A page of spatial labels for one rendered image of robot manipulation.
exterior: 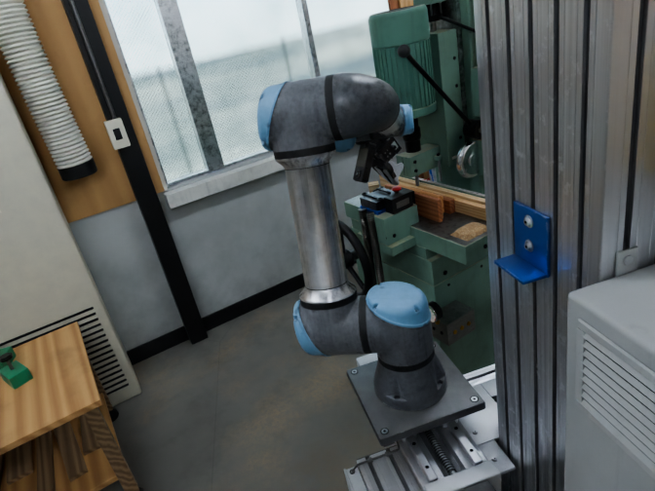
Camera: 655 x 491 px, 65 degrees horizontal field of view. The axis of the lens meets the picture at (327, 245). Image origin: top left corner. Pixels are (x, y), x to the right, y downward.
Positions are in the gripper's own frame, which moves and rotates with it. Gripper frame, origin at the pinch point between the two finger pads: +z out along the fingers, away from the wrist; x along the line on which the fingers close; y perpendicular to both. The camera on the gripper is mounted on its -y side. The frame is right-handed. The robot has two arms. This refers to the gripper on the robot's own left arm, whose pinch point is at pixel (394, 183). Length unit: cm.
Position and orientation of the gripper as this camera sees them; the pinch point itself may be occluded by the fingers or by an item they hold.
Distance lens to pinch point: 157.2
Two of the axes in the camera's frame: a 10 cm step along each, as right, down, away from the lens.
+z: 5.7, 5.8, 5.8
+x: -5.3, -2.8, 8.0
